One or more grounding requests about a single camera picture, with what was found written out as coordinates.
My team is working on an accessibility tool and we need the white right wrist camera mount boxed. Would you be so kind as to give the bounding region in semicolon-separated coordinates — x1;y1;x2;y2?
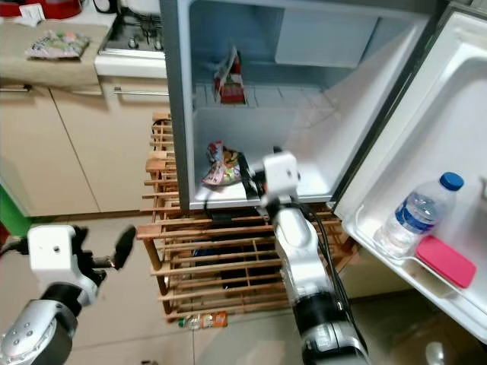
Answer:
262;150;302;206

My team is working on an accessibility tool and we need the kitchen base cabinet unit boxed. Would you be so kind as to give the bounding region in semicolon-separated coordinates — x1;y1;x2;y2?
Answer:
0;19;170;215

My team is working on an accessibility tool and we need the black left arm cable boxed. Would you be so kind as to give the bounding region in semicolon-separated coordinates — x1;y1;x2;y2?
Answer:
0;236;33;256

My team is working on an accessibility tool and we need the patterned snack packet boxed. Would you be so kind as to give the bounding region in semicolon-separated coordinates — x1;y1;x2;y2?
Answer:
24;28;91;61

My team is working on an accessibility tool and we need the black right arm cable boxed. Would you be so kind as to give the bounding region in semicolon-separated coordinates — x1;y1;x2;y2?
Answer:
304;202;355;313

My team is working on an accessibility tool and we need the green panel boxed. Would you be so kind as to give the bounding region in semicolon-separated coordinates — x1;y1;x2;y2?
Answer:
0;181;23;238

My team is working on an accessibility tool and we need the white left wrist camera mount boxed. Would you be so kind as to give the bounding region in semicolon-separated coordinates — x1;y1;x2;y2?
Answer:
27;224;83;288

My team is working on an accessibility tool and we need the red and white carton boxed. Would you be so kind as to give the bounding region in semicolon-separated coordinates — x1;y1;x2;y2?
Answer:
212;44;247;106

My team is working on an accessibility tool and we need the small orange-labelled bottle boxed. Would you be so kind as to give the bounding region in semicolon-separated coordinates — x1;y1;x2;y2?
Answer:
178;309;230;331

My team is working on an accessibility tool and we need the steel gas hob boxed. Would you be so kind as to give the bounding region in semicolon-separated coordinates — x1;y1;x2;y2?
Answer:
97;6;170;62

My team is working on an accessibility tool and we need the white paper slip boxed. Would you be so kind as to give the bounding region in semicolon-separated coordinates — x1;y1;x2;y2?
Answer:
16;3;46;26

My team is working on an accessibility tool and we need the red kitchen appliance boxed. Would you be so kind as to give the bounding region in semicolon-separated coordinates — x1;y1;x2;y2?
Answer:
0;0;86;21

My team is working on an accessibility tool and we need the clear water bottle blue cap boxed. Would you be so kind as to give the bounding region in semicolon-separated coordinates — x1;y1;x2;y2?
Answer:
373;172;466;261

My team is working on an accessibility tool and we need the colourful snack bag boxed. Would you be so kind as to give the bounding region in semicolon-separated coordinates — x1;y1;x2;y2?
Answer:
201;140;246;188

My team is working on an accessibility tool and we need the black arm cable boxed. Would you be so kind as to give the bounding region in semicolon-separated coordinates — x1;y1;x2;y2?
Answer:
304;202;355;313
0;236;33;256

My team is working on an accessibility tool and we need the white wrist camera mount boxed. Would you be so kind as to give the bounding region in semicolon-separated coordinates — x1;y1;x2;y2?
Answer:
262;150;302;206
27;224;83;288

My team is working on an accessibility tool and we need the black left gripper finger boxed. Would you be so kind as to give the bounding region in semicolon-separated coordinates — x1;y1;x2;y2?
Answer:
112;225;137;272

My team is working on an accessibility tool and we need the pink lidded container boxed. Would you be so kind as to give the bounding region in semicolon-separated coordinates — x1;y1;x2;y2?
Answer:
415;234;477;290

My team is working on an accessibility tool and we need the steel grey fridge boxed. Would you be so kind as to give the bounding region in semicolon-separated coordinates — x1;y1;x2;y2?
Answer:
160;0;451;214

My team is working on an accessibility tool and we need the white-lined fridge door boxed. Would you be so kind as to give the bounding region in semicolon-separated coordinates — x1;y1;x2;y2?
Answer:
330;2;487;344

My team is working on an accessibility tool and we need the white kettle black handle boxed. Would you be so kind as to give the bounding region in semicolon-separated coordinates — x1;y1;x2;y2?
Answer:
93;0;162;16

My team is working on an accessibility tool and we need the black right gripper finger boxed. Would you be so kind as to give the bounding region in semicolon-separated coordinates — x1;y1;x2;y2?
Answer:
235;152;256;200

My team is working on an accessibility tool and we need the wooden wine rack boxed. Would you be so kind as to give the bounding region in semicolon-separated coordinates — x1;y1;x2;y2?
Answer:
136;113;355;320

